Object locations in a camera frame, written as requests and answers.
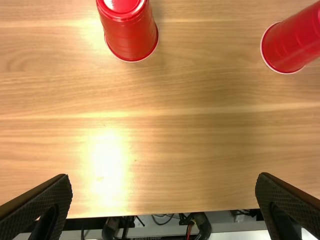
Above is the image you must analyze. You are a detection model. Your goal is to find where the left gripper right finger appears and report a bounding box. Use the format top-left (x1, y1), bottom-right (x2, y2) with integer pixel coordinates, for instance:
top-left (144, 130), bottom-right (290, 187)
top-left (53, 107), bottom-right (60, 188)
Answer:
top-left (254, 171), bottom-right (320, 240)

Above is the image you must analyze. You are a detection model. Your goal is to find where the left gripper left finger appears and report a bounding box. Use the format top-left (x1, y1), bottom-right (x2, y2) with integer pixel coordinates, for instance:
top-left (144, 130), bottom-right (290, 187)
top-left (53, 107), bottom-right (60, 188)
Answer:
top-left (0, 173), bottom-right (74, 240)

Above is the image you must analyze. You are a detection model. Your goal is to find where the red cup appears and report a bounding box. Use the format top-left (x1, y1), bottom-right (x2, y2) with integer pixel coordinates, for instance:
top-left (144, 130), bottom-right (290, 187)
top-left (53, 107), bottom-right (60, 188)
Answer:
top-left (95, 0), bottom-right (160, 63)
top-left (259, 2), bottom-right (320, 75)

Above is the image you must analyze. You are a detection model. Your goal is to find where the red wire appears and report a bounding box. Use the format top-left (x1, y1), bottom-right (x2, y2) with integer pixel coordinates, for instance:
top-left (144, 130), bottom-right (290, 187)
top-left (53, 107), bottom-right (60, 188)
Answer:
top-left (185, 219), bottom-right (195, 240)

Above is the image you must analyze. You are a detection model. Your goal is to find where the black cable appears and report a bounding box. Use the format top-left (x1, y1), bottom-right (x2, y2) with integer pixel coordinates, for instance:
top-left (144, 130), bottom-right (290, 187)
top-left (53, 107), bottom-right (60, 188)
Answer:
top-left (151, 213), bottom-right (181, 226)

